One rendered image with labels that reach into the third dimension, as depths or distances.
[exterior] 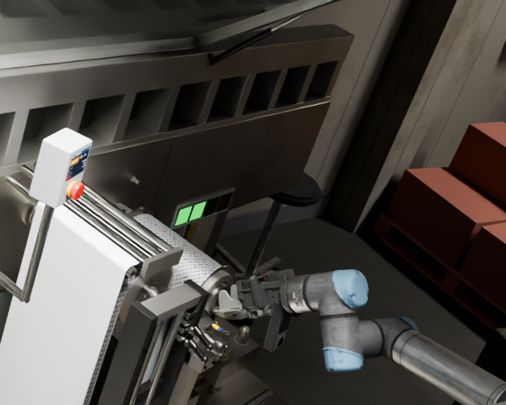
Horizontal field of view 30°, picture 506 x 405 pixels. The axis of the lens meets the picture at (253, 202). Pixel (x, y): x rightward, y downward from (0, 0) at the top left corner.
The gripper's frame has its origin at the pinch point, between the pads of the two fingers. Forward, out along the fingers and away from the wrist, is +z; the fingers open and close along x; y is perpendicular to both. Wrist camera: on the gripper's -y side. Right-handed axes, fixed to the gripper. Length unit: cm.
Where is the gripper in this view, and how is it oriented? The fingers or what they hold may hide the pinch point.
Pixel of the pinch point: (221, 312)
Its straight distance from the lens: 202.0
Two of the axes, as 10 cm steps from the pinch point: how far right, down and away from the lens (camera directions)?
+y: -2.4, -9.7, -0.7
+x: -5.6, 2.0, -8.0
